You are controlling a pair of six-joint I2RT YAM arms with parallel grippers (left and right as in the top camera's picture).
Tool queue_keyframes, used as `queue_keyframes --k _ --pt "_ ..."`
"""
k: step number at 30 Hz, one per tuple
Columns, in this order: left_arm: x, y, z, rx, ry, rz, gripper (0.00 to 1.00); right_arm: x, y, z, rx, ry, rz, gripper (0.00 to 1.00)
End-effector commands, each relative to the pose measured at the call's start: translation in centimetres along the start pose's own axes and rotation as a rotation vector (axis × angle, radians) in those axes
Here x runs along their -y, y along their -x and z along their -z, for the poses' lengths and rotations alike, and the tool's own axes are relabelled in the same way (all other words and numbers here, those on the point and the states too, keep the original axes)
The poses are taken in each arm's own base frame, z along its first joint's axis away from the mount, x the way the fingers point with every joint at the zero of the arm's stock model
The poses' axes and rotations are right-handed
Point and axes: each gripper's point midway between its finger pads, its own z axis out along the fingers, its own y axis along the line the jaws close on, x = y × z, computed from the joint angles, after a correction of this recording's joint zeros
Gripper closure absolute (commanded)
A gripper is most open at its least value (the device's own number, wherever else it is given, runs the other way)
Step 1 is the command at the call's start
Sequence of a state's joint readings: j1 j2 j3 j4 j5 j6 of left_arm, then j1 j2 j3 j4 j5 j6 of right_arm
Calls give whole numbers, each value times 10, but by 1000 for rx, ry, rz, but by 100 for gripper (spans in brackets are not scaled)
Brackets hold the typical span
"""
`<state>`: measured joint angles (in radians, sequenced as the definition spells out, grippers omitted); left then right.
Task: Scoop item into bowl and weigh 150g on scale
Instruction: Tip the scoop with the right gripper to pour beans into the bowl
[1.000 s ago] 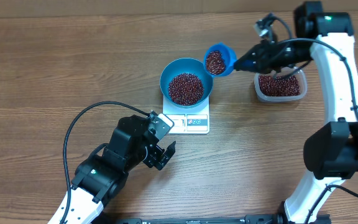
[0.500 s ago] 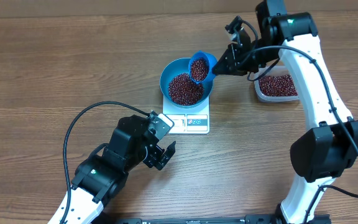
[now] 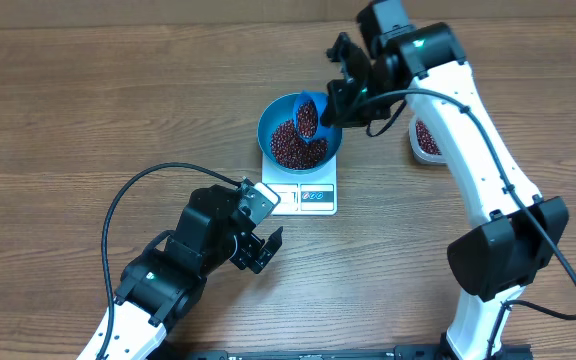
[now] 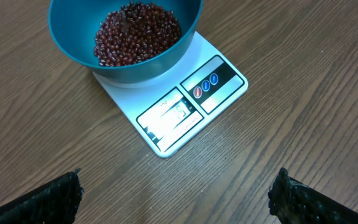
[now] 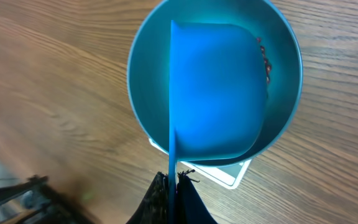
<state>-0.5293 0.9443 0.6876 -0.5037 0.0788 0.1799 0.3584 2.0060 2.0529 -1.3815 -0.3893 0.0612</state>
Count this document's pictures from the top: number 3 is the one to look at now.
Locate blue plastic measuring scoop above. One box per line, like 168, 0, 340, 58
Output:
293, 91, 333, 143

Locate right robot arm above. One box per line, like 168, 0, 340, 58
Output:
321, 1, 569, 359

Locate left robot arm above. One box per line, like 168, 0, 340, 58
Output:
80, 181, 282, 360

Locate red beans in scoop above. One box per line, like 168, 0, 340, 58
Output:
297, 100, 318, 139

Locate white digital kitchen scale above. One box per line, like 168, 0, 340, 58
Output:
262, 156, 338, 216

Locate blue metal bowl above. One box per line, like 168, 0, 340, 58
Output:
257, 93, 343, 172

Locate red beans in bowl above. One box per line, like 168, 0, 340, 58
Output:
270, 120, 328, 170

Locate red beans in container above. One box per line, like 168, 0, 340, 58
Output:
415, 120, 441, 155

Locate clear plastic food container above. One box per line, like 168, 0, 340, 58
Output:
409, 116, 446, 165

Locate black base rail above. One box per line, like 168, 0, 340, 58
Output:
167, 343, 534, 360

